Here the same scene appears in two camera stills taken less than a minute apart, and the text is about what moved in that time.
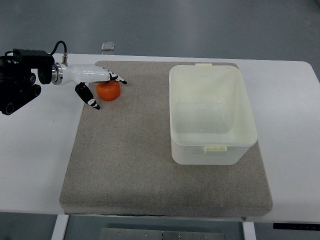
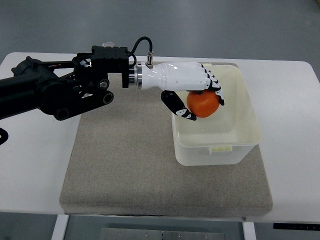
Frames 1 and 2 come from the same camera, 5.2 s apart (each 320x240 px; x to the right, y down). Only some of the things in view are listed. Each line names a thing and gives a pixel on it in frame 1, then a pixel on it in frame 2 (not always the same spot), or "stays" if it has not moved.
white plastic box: (210, 121) stays
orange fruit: (109, 91) -> (203, 104)
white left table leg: (60, 228) stays
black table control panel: (296, 226) stays
